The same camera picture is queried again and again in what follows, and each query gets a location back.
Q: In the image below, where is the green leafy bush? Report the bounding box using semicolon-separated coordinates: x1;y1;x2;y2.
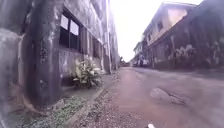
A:
71;59;104;90

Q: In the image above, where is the weedy grass strip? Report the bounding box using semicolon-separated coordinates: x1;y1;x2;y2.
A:
15;71;117;128

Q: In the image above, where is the grey weathered concrete building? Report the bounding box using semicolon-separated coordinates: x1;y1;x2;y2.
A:
0;0;121;115

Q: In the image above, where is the distant pale building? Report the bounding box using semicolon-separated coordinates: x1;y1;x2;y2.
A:
132;41;146;67

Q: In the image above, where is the dark stained wall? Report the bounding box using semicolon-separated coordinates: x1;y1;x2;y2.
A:
145;0;224;73

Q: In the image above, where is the beige building with roof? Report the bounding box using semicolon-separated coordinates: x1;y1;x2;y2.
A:
142;1;198;48

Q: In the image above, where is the reddish dirt road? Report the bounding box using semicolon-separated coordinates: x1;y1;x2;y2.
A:
75;66;224;128

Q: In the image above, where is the concrete kerb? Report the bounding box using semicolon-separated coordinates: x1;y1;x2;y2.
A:
64;87;106;128

